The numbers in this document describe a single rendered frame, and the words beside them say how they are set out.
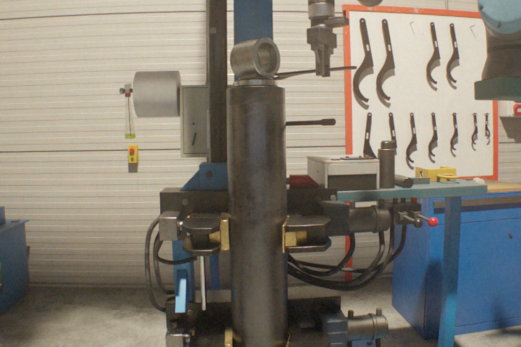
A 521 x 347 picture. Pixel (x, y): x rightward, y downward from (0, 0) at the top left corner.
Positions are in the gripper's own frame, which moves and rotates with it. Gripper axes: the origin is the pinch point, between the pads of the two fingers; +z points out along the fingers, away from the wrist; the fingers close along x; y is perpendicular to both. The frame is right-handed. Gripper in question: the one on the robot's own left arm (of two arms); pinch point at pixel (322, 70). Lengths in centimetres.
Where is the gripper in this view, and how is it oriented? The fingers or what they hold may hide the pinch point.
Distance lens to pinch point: 142.4
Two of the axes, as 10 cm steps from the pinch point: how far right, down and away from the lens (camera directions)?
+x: -5.6, 0.3, -8.3
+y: -8.3, 0.0, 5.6
